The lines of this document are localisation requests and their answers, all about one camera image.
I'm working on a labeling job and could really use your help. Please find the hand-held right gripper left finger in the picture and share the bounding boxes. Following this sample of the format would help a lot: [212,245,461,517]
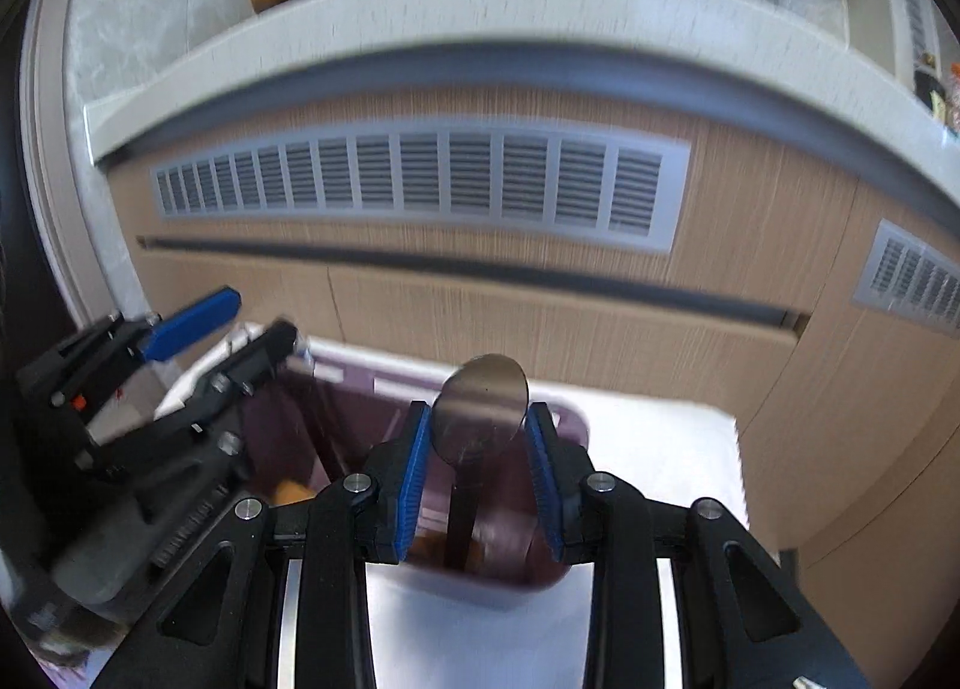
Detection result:
[90,400,432,689]

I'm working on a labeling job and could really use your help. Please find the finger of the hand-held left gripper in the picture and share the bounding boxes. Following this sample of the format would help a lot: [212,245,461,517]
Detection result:
[79,319,301,472]
[75,287,242,390]

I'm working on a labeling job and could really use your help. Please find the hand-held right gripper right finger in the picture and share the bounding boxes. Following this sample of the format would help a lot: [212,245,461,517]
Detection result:
[525,402,875,689]

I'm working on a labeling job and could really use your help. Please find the maroon plastic utensil holder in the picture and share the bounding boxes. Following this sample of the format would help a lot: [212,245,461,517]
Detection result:
[240,340,593,609]

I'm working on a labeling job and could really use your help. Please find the black-handled metal spoon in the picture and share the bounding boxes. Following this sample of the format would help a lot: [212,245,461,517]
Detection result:
[433,353,529,574]

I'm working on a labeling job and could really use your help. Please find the white fringed tablecloth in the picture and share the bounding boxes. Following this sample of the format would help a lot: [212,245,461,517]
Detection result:
[154,325,751,689]

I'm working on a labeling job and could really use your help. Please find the long grey vent grille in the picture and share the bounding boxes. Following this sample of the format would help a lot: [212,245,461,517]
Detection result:
[150,130,692,256]

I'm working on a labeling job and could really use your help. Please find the wooden kitchen cabinet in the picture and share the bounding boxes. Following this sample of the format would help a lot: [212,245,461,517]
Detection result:
[105,89,960,570]

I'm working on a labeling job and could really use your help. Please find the short grey vent grille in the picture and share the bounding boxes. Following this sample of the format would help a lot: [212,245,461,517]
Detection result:
[851,218,960,339]

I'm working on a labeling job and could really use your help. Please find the small wall vent grille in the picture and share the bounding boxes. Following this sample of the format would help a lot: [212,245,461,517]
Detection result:
[900,0,929,60]

